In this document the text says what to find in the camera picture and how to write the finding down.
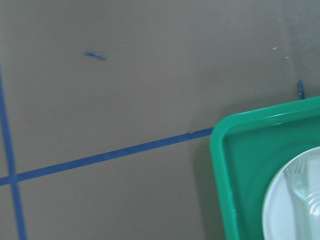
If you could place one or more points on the green plastic tray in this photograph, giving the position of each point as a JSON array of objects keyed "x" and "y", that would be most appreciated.
[{"x": 247, "y": 150}]

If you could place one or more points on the white round plate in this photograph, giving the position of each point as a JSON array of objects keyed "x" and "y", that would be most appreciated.
[{"x": 277, "y": 212}]

